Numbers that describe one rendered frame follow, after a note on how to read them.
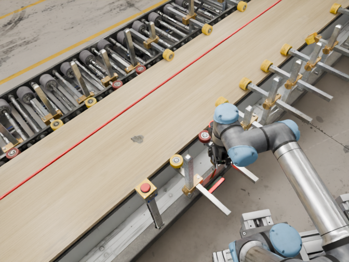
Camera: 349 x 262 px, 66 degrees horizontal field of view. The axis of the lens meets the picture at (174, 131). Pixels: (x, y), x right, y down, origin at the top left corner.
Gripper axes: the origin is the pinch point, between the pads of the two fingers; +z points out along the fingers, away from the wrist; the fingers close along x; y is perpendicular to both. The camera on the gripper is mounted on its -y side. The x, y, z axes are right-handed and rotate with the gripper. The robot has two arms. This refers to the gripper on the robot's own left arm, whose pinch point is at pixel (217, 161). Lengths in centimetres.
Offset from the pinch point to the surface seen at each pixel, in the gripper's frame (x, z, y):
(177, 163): -15, 41, -25
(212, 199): 0.8, 49.4, -2.8
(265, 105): 48, 36, -53
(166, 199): -26, 70, -16
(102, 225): -64, 54, -1
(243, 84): 40, 36, -74
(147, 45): -21, 36, -134
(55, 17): -160, 132, -380
